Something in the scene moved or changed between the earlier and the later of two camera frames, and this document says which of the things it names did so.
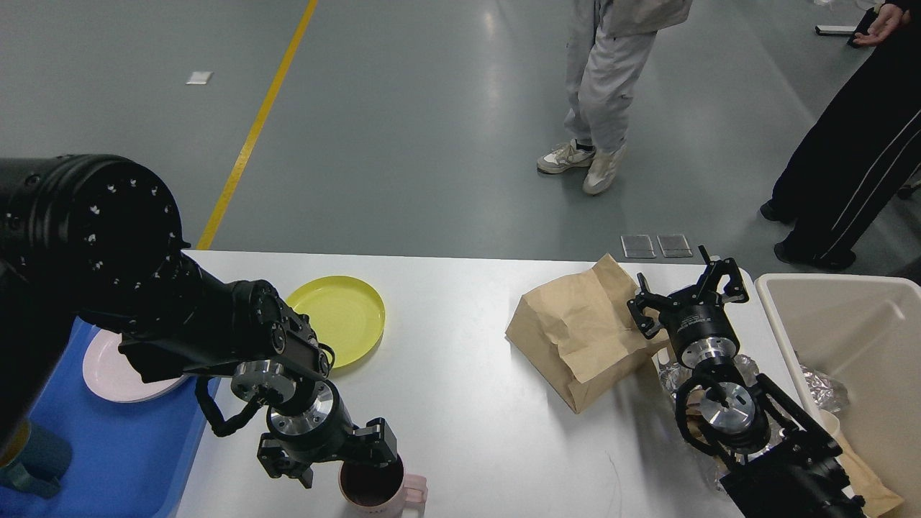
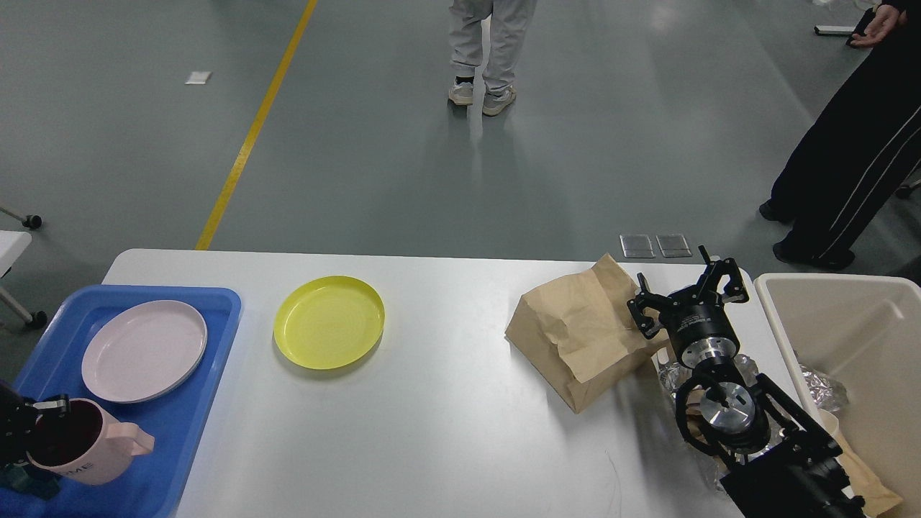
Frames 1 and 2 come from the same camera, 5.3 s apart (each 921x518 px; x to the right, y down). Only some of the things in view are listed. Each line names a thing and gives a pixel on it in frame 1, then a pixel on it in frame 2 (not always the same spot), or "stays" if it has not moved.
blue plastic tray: x=128 y=457 stays
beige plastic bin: x=865 y=332 stays
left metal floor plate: x=637 y=246 stays
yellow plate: x=347 y=314 stays
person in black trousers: x=863 y=152 stays
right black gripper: x=700 y=328 stays
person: x=608 y=42 -> x=509 y=21
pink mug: x=386 y=491 -> x=84 y=445
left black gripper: x=318 y=429 -> x=18 y=420
